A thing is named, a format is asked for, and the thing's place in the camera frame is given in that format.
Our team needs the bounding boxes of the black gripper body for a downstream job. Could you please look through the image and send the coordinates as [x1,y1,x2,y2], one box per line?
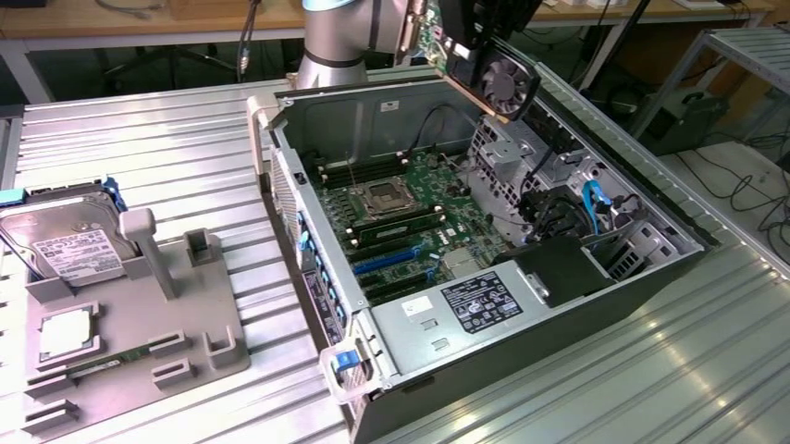
[438,0,537,53]

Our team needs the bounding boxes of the graphics card with black fan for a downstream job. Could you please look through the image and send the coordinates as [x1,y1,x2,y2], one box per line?
[393,0,544,123]

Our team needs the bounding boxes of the silver metal disk bay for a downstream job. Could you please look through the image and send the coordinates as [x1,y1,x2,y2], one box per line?
[466,115,540,237]

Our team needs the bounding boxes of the CPU socket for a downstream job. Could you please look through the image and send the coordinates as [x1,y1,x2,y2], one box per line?
[346,177,409,219]

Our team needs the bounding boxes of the green motherboard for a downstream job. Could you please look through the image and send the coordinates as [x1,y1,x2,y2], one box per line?
[312,146,498,307]

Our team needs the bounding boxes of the black box on floor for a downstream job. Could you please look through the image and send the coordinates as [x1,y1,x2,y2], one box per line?
[649,91,732,157]

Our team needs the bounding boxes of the green RAM stick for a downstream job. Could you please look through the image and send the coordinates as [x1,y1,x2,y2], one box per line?
[65,347,156,377]
[348,206,448,247]

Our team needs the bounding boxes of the metal slat table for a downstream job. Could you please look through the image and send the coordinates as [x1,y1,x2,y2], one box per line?
[632,27,790,145]

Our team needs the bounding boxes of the blue expansion slot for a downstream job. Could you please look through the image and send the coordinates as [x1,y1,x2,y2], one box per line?
[350,248,421,275]

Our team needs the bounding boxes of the black tripod legs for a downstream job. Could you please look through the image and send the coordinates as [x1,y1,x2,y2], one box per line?
[99,43,242,92]

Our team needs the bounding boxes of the wooden desk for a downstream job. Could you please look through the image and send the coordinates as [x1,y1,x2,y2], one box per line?
[0,0,772,104]

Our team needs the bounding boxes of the silver power supply unit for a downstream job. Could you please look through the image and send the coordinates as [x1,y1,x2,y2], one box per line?
[368,261,553,376]

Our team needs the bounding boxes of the open black PC case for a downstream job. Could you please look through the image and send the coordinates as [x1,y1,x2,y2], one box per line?
[245,76,721,444]

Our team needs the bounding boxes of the grey parts rack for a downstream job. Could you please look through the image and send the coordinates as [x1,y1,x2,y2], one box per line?
[21,207,254,437]

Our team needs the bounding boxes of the silver hard disk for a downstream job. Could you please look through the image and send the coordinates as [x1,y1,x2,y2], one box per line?
[0,193,123,288]

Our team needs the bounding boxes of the CPU chip with silver lid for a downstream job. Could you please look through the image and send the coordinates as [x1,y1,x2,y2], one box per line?
[35,308,103,363]

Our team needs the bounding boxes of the black wire in case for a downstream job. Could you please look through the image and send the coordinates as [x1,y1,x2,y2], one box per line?
[409,104,476,156]

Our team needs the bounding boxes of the blue SATA wire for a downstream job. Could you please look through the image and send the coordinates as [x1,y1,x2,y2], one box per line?
[579,179,611,229]

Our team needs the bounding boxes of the hanging black cable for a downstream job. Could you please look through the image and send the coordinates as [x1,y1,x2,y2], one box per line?
[236,0,262,85]

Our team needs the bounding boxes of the blue disk bracket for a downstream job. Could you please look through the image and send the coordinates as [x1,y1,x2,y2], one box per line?
[0,177,129,215]

